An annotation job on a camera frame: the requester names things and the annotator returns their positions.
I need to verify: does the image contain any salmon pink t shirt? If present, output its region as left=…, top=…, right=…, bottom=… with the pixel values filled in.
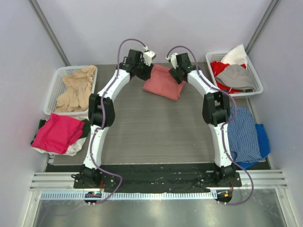
left=143, top=64, right=185, bottom=101

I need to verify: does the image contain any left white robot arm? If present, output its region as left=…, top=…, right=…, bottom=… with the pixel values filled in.
left=72, top=48, right=156, bottom=189

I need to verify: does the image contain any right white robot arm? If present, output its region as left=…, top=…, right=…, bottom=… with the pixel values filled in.
left=166, top=53, right=236, bottom=187

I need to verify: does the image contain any right white plastic basket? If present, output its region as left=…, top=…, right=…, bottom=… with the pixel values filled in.
left=205, top=51, right=264, bottom=99

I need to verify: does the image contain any white plastic basket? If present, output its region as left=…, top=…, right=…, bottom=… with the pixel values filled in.
left=205, top=51, right=264, bottom=99
left=44, top=65, right=98, bottom=117

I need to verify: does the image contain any red garment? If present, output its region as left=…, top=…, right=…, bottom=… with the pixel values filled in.
left=210, top=61, right=241, bottom=94

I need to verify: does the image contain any beige t shirt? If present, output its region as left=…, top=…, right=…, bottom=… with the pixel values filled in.
left=55, top=65, right=97, bottom=113

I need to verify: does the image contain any left white plastic basket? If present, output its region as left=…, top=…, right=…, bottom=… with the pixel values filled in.
left=44, top=65, right=98, bottom=117

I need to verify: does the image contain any blue checkered shirt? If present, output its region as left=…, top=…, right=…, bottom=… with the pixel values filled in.
left=227, top=106, right=262, bottom=164

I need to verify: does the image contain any cream white garment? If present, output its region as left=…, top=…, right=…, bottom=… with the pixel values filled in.
left=32, top=137, right=86, bottom=156

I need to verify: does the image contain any magenta t shirt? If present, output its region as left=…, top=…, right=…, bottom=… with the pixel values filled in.
left=32, top=113, right=85, bottom=155

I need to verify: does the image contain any bright blue garment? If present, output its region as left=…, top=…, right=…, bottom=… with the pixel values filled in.
left=236, top=123, right=270, bottom=169

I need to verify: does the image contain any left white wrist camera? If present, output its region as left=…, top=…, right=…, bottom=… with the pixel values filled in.
left=143, top=46, right=156, bottom=66

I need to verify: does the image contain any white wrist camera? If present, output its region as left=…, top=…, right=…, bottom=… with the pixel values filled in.
left=166, top=52, right=178, bottom=69
left=143, top=46, right=156, bottom=66

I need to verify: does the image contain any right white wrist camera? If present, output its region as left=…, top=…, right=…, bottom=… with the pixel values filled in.
left=166, top=52, right=178, bottom=69

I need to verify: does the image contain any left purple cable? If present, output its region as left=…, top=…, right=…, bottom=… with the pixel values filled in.
left=91, top=38, right=149, bottom=205

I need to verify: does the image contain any purple cable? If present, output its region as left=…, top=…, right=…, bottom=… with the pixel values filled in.
left=166, top=45, right=255, bottom=206
left=91, top=38, right=149, bottom=205

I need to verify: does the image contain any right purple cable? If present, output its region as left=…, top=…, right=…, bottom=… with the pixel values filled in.
left=166, top=45, right=255, bottom=206

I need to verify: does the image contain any left corner aluminium post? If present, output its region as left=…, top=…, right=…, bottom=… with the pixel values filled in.
left=28, top=0, right=71, bottom=66

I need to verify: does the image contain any corner aluminium post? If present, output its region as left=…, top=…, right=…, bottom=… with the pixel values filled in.
left=28, top=0, right=71, bottom=66
left=245, top=0, right=281, bottom=55

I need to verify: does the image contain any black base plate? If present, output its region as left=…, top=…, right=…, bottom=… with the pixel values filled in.
left=71, top=163, right=242, bottom=193

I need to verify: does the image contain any right corner aluminium post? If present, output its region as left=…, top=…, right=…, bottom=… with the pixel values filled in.
left=245, top=0, right=281, bottom=55

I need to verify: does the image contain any white slotted cable duct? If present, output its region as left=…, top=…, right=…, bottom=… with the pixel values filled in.
left=40, top=191, right=217, bottom=200

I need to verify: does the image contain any aluminium frame rail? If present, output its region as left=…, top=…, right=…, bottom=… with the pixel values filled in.
left=29, top=170, right=288, bottom=191

